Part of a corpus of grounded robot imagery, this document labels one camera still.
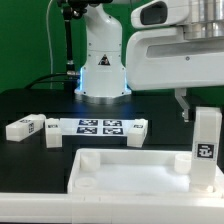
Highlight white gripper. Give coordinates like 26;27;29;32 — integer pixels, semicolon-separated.
126;0;224;122

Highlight white desk top panel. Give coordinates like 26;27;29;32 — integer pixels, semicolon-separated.
68;148;224;199

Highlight white front fence bar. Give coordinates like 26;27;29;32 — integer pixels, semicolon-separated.
0;193;224;224

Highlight black camera pole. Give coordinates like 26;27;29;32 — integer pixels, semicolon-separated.
62;6;80;92

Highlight white tag sheet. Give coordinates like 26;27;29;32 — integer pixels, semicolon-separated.
60;118;133;136

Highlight black cable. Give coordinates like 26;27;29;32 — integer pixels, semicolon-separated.
24;72;81;90

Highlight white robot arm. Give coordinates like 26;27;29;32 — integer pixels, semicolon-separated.
57;0;224;121

